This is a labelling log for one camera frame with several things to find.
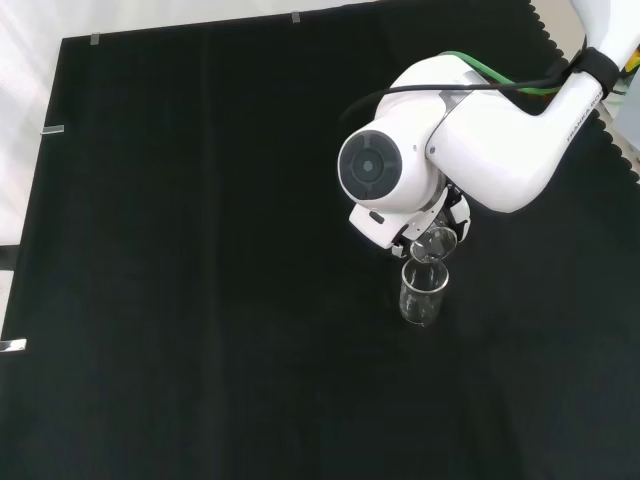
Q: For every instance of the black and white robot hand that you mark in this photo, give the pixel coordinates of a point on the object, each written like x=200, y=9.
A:
x=462, y=217

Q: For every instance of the small clear glass beaker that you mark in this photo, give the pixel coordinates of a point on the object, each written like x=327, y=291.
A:
x=440, y=245

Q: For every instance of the tall clear glass beaker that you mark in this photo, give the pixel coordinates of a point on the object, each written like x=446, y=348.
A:
x=422, y=300

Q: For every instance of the pale grey board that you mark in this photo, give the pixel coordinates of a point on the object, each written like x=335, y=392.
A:
x=629, y=125

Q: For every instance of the yellow stop button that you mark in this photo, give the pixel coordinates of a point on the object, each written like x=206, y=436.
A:
x=634, y=62

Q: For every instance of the clear tape strip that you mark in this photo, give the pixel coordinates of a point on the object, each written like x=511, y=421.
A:
x=52, y=130
x=12, y=345
x=295, y=17
x=95, y=38

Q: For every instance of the black bench cloth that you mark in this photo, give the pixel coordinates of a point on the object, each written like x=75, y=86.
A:
x=200, y=275

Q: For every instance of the white wrist camera shell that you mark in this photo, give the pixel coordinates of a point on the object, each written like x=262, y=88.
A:
x=375, y=227

